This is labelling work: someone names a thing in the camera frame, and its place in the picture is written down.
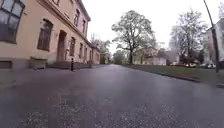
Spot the group of trees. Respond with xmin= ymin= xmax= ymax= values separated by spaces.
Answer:
xmin=89 ymin=33 xmax=113 ymax=65

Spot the wet grey asphalt road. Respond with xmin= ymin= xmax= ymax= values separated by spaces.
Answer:
xmin=0 ymin=64 xmax=224 ymax=128

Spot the yellow house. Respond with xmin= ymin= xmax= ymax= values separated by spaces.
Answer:
xmin=133 ymin=48 xmax=168 ymax=66

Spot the large leafy tree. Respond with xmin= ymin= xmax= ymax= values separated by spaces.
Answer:
xmin=111 ymin=9 xmax=158 ymax=65

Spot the black bollard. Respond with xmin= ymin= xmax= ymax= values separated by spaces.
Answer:
xmin=70 ymin=57 xmax=75 ymax=72

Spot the stone planter box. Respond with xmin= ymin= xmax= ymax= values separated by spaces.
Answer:
xmin=30 ymin=56 xmax=48 ymax=70

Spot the grass verge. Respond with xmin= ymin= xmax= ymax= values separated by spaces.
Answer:
xmin=124 ymin=63 xmax=224 ymax=86

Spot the tall sparse tree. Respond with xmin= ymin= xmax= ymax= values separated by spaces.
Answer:
xmin=169 ymin=9 xmax=209 ymax=66

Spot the long yellow building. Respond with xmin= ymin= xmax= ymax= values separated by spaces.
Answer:
xmin=0 ymin=0 xmax=101 ymax=70

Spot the leaning pole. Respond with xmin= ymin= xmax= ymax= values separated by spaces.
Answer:
xmin=203 ymin=0 xmax=221 ymax=74

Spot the white tall building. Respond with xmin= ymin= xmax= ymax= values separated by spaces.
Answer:
xmin=205 ymin=18 xmax=224 ymax=64

